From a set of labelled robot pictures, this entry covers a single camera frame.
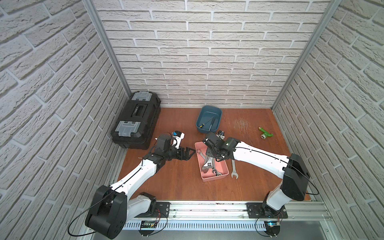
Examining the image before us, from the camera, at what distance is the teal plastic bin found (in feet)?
3.49

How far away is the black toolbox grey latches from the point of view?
851mm

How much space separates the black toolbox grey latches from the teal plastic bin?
32 cm
